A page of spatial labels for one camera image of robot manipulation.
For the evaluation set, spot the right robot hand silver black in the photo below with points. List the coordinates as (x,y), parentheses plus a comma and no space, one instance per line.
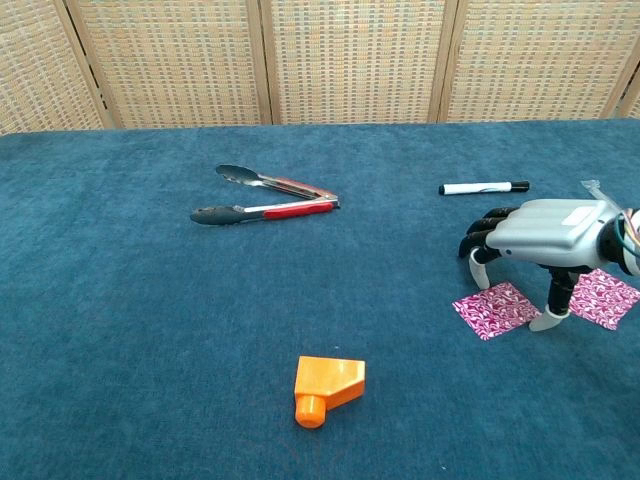
(545,230)

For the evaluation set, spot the pink patterned card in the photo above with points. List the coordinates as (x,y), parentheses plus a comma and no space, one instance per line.
(605,297)
(500,310)

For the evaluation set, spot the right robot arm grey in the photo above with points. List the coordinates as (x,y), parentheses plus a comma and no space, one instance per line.
(634,250)

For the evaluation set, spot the clear wrapped straw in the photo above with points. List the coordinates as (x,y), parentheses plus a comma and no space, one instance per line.
(597,192)

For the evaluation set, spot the white marker black cap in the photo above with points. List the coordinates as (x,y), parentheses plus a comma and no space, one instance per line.
(475,188)

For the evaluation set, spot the woven bamboo screen panel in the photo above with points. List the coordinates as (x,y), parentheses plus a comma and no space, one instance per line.
(631,102)
(175,60)
(535,60)
(40,65)
(350,60)

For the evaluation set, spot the orange plastic block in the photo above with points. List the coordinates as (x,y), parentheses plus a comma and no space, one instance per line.
(325,377)

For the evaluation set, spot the teal carpet table cover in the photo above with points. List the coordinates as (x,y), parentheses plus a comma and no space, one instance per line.
(150,300)

